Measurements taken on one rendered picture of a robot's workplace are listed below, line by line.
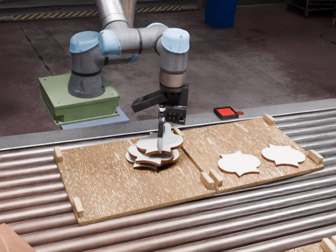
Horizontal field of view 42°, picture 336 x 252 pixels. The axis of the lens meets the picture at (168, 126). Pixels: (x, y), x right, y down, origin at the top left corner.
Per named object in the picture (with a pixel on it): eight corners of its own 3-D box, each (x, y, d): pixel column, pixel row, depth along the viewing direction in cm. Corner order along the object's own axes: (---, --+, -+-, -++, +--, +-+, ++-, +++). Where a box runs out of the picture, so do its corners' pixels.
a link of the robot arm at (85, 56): (67, 62, 173) (65, 29, 166) (100, 59, 177) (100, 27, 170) (74, 75, 163) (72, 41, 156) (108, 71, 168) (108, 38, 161)
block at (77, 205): (72, 205, 118) (72, 197, 117) (79, 204, 119) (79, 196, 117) (77, 219, 113) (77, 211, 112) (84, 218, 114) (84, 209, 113)
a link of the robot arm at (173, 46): (182, 25, 122) (195, 35, 116) (179, 62, 128) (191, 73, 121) (156, 27, 120) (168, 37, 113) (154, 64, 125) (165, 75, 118)
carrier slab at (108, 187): (52, 155, 141) (52, 151, 140) (168, 136, 156) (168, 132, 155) (78, 227, 113) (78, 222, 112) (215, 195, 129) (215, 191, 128)
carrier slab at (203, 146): (170, 136, 157) (170, 132, 156) (263, 120, 173) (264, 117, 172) (218, 194, 130) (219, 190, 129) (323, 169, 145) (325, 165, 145)
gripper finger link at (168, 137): (175, 155, 127) (179, 124, 127) (155, 153, 128) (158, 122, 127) (175, 154, 130) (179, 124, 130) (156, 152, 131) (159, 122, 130)
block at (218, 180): (207, 176, 134) (208, 169, 133) (213, 175, 135) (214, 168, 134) (217, 188, 130) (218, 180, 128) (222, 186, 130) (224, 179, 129)
